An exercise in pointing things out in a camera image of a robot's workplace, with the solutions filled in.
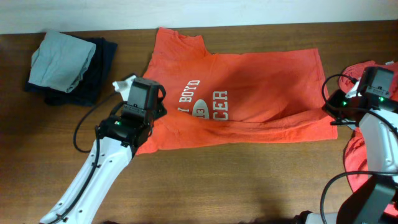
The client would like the folded light grey garment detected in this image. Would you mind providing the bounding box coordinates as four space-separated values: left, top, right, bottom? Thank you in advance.
28 30 96 93

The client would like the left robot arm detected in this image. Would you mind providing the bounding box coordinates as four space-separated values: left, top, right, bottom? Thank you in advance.
40 75 167 223

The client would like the red garment at right edge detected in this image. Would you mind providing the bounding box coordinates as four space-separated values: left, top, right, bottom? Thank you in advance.
338 60 398 218

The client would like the red printed soccer t-shirt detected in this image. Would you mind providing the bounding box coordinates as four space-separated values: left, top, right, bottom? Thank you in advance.
138 28 338 154

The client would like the folded dark navy garment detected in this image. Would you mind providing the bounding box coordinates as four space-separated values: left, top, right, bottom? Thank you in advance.
24 37 118 106

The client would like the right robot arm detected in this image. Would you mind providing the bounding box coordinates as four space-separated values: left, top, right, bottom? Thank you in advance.
293 67 397 224

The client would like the right black camera cable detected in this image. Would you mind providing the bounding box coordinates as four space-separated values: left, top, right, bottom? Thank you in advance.
319 73 398 224

